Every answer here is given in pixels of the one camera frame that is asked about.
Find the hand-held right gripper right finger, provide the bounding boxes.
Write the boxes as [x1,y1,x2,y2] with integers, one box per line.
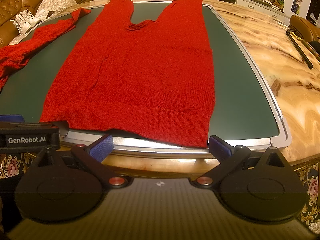
[191,135,292,188]

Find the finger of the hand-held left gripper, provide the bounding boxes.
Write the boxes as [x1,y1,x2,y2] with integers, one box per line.
[0,114,25,123]

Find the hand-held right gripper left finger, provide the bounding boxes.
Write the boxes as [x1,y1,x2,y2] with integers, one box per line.
[31,134,129,188]

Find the red knit pants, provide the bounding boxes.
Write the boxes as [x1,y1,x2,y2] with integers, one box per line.
[39,0,216,148]

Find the red knit garment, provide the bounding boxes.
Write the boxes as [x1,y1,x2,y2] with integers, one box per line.
[0,7,92,92]

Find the white sneaker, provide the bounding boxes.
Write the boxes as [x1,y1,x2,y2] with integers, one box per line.
[13,14,33,35]
[17,9,41,27]

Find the floral patterned rug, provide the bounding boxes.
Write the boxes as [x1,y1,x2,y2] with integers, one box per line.
[0,152,320,228]

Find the brown leather sofa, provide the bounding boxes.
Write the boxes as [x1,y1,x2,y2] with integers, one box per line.
[0,0,93,48]

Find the long black stick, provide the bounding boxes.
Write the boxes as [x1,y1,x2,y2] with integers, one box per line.
[286,29,314,70]

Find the dark wooden rod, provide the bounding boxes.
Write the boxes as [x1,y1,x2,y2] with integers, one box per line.
[301,39,320,61]

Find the brown leather chair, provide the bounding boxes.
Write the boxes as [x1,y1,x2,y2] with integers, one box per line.
[289,15,320,42]

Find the wall poster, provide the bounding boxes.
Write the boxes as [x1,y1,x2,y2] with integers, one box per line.
[291,0,303,14]

